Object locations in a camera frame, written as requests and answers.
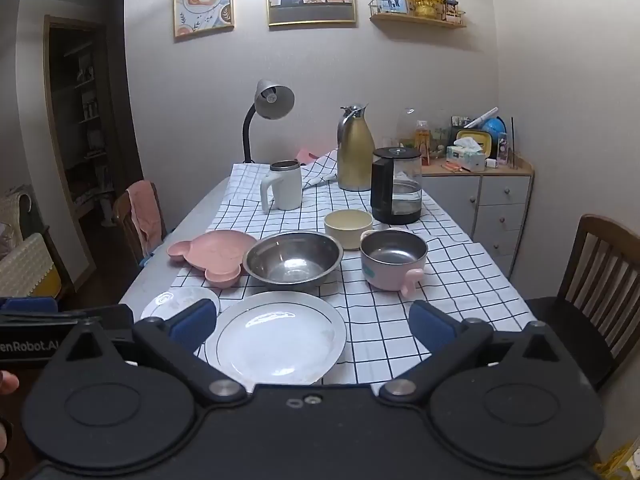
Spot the yellow and black box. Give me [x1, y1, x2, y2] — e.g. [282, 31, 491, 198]
[455, 130, 493, 153]

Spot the large white plate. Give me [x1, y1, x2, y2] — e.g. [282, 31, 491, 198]
[205, 291, 347, 386]

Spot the white mug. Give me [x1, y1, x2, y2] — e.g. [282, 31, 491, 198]
[260, 160, 302, 212]

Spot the yellow quilted cushion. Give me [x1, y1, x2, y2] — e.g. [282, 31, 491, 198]
[0, 232, 63, 298]

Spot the dark wooden bookshelf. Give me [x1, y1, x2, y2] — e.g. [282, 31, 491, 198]
[42, 15, 118, 206]

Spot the person's left hand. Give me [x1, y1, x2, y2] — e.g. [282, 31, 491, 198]
[0, 370, 21, 456]

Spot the stainless steel bowl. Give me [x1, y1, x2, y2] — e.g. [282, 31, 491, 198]
[243, 231, 344, 293]

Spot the dark wooden slatted chair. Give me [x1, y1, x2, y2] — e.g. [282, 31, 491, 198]
[525, 214, 640, 391]

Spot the glass electric kettle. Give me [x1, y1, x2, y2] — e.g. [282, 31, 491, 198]
[370, 147, 423, 225]

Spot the white tube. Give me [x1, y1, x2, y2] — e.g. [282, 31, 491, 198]
[464, 106, 499, 129]

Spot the pink towel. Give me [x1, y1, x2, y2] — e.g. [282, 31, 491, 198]
[126, 180, 167, 256]

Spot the orange bottle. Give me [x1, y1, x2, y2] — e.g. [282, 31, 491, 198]
[415, 121, 432, 166]

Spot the cream bowl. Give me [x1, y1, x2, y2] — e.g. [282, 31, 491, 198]
[324, 210, 375, 251]

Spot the small white plate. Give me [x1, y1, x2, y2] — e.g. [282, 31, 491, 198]
[140, 286, 221, 322]

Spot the yellow cartoon box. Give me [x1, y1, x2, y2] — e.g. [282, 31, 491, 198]
[600, 444, 640, 480]

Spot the grey desk lamp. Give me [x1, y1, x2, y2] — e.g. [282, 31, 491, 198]
[242, 79, 295, 163]

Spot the pink bear-shaped plate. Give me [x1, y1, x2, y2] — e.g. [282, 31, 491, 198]
[166, 230, 258, 288]

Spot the white checked tablecloth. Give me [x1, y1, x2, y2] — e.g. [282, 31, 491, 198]
[170, 150, 538, 386]

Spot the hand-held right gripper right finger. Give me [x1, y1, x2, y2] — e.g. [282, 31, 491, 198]
[378, 300, 576, 405]

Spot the pink pot with steel liner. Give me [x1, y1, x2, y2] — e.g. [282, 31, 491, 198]
[359, 228, 429, 297]

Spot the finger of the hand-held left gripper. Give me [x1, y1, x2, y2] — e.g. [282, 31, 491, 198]
[0, 312, 88, 324]
[0, 297, 60, 314]

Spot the grey drawer cabinet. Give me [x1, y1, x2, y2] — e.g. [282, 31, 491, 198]
[422, 157, 535, 278]

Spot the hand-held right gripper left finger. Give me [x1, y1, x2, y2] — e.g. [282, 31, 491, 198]
[50, 299, 249, 406]

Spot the gold thermos jug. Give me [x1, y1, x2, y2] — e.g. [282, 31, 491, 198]
[336, 103, 376, 192]

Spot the blue globe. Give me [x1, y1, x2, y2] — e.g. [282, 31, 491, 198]
[482, 116, 508, 148]

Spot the wooden chair with towel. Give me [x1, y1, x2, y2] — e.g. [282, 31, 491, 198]
[112, 180, 168, 266]

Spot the wooden wall shelf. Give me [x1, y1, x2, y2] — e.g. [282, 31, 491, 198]
[370, 0, 467, 29]

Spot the tissue box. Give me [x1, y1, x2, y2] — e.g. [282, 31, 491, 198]
[446, 146, 487, 172]

